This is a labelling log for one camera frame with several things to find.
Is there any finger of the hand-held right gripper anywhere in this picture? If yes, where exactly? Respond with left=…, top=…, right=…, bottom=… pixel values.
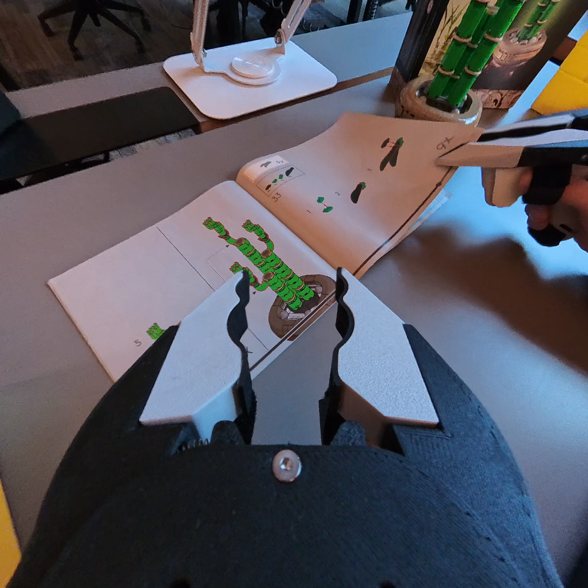
left=477, top=109, right=588, bottom=141
left=435, top=130, right=588, bottom=169

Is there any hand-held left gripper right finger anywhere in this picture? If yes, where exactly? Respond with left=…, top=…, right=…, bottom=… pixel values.
left=319, top=267, right=440, bottom=445

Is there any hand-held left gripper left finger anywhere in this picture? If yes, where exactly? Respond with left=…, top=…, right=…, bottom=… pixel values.
left=139, top=270, right=257, bottom=445

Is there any building instruction booklet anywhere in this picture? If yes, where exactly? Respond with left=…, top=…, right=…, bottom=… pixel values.
left=48, top=111, right=484, bottom=383

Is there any grey desk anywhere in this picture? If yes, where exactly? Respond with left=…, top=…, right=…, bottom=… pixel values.
left=0, top=69, right=588, bottom=559

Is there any white desk stand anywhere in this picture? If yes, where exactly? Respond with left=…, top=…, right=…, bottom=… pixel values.
left=163, top=0, right=338, bottom=121

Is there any person's right hand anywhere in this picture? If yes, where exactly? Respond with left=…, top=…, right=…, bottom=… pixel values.
left=525, top=177, right=588, bottom=254

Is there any yellow plastic bin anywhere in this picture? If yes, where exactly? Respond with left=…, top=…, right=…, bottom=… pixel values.
left=530, top=43, right=588, bottom=115
left=0, top=480, right=22, bottom=577

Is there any green brick bamboo model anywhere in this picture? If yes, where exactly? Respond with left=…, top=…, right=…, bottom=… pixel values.
left=395, top=0, right=529, bottom=128

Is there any bamboo set box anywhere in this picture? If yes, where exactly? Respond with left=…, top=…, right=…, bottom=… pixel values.
left=390, top=0, right=579, bottom=110

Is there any adjoining grey table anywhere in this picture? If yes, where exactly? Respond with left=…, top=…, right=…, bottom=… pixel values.
left=0, top=11, right=414, bottom=125

